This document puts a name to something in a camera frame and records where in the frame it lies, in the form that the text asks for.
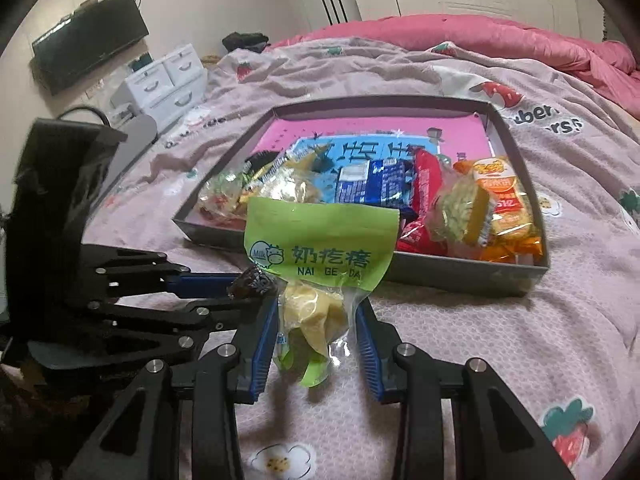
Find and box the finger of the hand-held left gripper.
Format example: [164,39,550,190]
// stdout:
[100,294,273,333]
[80,247,247,302]

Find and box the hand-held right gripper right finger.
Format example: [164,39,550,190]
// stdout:
[354,300,576,480]

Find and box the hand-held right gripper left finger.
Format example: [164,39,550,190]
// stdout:
[75,300,280,480]

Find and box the small dark candy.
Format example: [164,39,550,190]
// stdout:
[227,267,278,303]

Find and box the grey cardboard box tray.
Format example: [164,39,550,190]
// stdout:
[172,99,550,297]

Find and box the clear green-label pastry packet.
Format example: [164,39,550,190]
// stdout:
[260,170,322,206]

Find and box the dark green snack packet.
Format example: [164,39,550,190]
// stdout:
[245,152,281,181]

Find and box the yellow snack packet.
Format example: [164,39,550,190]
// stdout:
[250,142,331,196]

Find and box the clear green cake packet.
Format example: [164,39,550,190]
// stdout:
[430,170,496,247]

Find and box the blue cookie packet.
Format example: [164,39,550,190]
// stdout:
[334,159,416,208]

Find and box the red snack packet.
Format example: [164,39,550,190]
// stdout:
[397,149,451,256]

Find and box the orange cracker packet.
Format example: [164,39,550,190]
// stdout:
[457,156,545,263]

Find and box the strawberry printed blanket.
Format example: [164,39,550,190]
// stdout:
[82,42,640,480]

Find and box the grey padded footboard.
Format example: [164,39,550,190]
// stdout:
[105,114,160,171]

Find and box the white drawer cabinet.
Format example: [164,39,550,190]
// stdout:
[111,44,208,126]

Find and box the pink book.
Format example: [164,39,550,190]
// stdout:
[250,115,493,201]

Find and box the dark clothes pile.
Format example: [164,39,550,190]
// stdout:
[221,31,271,53]

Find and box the pink quilt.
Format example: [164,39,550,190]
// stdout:
[270,14,640,121]

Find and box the black wall television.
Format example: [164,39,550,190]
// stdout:
[31,0,151,97]

